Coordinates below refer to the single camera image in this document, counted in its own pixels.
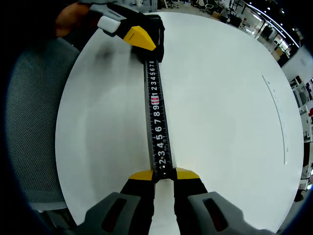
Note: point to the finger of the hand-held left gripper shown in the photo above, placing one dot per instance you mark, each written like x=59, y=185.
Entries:
x=110, y=11
x=139, y=38

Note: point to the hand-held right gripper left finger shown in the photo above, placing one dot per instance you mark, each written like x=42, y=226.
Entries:
x=137, y=195

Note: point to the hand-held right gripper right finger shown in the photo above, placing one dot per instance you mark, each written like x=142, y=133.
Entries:
x=190, y=193

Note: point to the black tape measure with blade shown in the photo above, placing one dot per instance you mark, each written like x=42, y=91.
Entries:
x=156, y=110

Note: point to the black office chair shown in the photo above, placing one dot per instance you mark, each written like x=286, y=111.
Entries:
x=209, y=7

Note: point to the grey mesh office chair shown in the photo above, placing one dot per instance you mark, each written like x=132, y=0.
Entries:
x=34, y=117

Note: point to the white office shelf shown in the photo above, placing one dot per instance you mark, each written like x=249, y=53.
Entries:
x=304, y=117

